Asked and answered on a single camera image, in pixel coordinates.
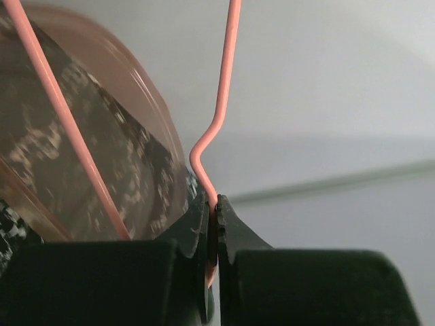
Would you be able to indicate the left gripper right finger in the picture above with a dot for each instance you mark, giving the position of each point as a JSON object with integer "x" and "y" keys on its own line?
{"x": 262, "y": 285}

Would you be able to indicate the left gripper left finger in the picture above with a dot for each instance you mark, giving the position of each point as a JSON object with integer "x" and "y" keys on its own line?
{"x": 141, "y": 282}

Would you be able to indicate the pink wire hanger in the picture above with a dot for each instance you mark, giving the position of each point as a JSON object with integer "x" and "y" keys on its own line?
{"x": 52, "y": 88}

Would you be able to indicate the pink translucent basket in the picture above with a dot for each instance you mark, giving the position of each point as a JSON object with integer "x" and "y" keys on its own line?
{"x": 123, "y": 120}

